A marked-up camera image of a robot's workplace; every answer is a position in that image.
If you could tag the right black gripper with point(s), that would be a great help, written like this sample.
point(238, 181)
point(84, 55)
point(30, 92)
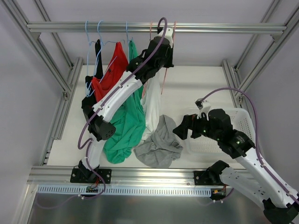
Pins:
point(194, 127)

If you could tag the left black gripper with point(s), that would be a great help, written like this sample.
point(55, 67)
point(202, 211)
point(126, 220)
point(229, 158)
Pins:
point(168, 56)

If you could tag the grey tank top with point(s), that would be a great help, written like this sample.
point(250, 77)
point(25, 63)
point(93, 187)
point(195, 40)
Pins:
point(161, 148)

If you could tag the white tank top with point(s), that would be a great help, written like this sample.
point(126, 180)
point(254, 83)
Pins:
point(151, 104)

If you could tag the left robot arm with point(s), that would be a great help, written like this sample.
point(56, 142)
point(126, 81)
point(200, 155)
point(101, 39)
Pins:
point(100, 114)

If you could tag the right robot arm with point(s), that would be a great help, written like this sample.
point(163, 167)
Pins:
point(279, 201)

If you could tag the red tank top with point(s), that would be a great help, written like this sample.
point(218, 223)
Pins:
point(115, 69)

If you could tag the blue hanger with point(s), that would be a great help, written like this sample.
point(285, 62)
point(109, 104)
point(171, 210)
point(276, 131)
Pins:
point(87, 56)
point(100, 39)
point(129, 39)

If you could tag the green tank top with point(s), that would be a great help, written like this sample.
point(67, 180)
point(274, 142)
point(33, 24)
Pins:
point(129, 121)

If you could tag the blue hanger leftmost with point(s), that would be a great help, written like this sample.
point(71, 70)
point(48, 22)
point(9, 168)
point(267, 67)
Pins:
point(87, 56)

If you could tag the black tank top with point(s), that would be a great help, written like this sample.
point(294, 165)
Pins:
point(89, 100)

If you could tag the white plastic basket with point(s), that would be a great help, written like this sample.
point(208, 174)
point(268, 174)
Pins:
point(203, 146)

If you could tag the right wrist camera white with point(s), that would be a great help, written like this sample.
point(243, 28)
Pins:
point(204, 107)

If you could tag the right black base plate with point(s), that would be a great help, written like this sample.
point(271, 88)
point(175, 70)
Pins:
point(206, 177)

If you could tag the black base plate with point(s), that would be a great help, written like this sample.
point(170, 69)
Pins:
point(206, 177)
point(79, 175)

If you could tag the aluminium hanging rail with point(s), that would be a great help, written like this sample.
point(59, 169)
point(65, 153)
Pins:
point(122, 27)

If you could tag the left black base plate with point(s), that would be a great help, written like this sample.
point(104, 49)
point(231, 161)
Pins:
point(79, 175)

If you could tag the white slotted cable duct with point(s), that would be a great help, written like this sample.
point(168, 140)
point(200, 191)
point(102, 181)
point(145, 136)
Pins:
point(123, 190)

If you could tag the front aluminium rail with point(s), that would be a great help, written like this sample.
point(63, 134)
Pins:
point(120, 176)

